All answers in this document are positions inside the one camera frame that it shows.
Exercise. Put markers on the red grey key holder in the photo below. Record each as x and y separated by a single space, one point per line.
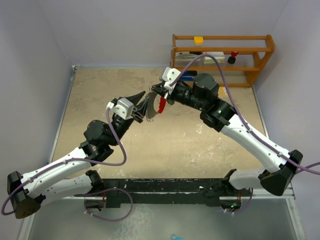
152 105

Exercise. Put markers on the wooden shelf rack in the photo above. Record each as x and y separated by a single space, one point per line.
254 52

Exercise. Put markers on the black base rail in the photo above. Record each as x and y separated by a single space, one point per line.
211 192

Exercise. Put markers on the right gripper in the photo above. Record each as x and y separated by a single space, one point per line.
160 89

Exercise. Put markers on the blue object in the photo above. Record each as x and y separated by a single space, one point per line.
175 237

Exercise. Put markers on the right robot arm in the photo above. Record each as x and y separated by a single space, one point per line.
278 163

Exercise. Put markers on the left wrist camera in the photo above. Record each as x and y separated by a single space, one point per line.
121 107

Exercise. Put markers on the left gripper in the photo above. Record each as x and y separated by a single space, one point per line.
139 109

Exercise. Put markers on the grey stapler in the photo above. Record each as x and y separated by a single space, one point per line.
186 55

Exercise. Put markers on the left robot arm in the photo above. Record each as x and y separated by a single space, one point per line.
71 175

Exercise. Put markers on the yellow block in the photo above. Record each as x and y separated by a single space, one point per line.
198 40

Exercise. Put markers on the blue stapler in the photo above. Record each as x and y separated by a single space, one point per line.
189 75

